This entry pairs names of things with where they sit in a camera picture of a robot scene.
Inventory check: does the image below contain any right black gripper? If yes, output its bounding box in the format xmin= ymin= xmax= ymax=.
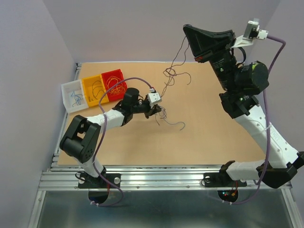
xmin=186 ymin=23 xmax=239 ymax=92

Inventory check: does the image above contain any yellow plastic bin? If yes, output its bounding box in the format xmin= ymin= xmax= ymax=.
xmin=82 ymin=74 xmax=106 ymax=107

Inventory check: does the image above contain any white plastic bin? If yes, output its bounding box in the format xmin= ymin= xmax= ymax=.
xmin=61 ymin=80 xmax=88 ymax=114

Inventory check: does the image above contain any dark purple thin wire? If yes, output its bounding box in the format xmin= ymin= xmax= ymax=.
xmin=87 ymin=80 xmax=106 ymax=102

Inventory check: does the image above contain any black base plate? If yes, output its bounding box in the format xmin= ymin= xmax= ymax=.
xmin=75 ymin=171 xmax=121 ymax=189
xmin=201 ymin=172 xmax=247 ymax=188

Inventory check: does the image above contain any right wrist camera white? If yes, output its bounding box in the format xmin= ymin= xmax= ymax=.
xmin=232 ymin=18 xmax=269 ymax=48

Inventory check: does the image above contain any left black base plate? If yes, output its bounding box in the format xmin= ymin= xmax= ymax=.
xmin=75 ymin=171 xmax=121 ymax=189

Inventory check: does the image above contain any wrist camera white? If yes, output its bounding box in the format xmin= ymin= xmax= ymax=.
xmin=232 ymin=18 xmax=269 ymax=48
xmin=147 ymin=87 xmax=162 ymax=108

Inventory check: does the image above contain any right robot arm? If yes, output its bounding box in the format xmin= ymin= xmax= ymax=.
xmin=183 ymin=21 xmax=304 ymax=189

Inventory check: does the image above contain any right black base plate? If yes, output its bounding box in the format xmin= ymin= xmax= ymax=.
xmin=201 ymin=172 xmax=247 ymax=188

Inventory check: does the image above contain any thin wire bundle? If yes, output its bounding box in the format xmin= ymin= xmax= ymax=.
xmin=153 ymin=37 xmax=192 ymax=132

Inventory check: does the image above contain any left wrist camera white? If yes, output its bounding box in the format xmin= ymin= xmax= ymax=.
xmin=147 ymin=87 xmax=162 ymax=108

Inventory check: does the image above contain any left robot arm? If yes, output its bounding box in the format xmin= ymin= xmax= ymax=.
xmin=59 ymin=88 xmax=162 ymax=189

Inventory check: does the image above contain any red plastic bin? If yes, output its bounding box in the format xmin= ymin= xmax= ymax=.
xmin=101 ymin=69 xmax=127 ymax=102

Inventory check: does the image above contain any aluminium rail frame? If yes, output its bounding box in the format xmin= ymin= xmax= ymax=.
xmin=29 ymin=62 xmax=304 ymax=228

